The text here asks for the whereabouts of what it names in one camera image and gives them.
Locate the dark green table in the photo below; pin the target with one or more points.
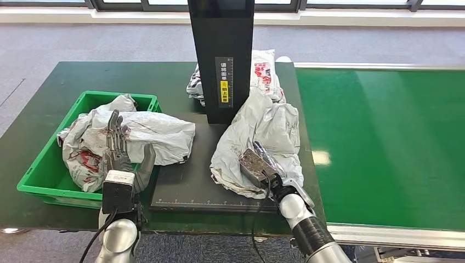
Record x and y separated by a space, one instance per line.
43 109

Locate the grey parcel bag faded print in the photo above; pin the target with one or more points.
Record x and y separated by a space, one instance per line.
160 134

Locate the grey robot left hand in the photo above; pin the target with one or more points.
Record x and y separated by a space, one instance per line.
116 156

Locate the dark window frame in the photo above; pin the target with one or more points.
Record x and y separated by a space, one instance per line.
120 5

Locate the white parcel bag black stripes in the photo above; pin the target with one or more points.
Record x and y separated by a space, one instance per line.
195 87

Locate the black inbound scanner machine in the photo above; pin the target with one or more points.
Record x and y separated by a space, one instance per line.
221 36

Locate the white window sill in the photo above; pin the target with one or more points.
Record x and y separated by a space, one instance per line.
72 14

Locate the grey red-print parcel bag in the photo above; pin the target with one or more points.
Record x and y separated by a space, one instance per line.
81 170

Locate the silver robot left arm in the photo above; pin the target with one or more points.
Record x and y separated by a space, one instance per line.
118 236

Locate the green plastic crate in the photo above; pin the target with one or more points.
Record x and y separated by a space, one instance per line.
40 178

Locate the black yellow ruler sticker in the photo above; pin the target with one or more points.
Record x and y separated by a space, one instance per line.
223 85

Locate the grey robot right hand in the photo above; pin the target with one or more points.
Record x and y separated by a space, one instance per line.
270 159

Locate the grey parcel bag red logo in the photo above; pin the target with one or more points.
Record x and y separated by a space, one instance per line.
261 127

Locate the white conveyor end cap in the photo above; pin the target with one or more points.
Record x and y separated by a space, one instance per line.
283 59

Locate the white parcel bag red pictures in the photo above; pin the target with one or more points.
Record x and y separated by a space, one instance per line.
263 72

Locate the green conveyor belt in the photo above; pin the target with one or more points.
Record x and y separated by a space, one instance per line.
399 145

